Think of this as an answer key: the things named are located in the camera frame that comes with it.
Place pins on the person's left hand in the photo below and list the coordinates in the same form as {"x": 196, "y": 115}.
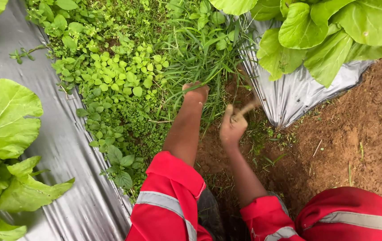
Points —
{"x": 196, "y": 94}

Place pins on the person's right hand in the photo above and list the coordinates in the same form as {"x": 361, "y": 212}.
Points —
{"x": 231, "y": 132}

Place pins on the person's left fingers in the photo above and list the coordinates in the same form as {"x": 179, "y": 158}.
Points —
{"x": 194, "y": 87}

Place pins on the green grass clump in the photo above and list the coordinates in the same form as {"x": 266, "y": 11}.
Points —
{"x": 204, "y": 53}

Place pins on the patch of green leafy weeds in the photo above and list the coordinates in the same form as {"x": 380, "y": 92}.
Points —
{"x": 117, "y": 87}

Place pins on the crumpled silver plastic mulch sheet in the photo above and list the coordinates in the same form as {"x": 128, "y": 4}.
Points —
{"x": 288, "y": 97}

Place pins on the person's red left sleeve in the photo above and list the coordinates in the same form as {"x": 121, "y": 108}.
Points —
{"x": 167, "y": 200}

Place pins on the person's red sleeve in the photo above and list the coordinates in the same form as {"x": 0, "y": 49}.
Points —
{"x": 266, "y": 217}
{"x": 167, "y": 200}

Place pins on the black rubber boot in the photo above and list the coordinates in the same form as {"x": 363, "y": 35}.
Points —
{"x": 211, "y": 214}

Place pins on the wide silver plastic mulch sheet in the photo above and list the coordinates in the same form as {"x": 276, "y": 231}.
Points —
{"x": 60, "y": 144}

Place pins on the person's red right sleeve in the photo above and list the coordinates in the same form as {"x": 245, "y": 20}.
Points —
{"x": 266, "y": 217}

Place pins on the large leafy green cabbage plant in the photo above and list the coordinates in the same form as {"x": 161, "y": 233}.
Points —
{"x": 5, "y": 134}

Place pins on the person's red trouser leg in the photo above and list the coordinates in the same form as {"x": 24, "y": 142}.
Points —
{"x": 351, "y": 214}

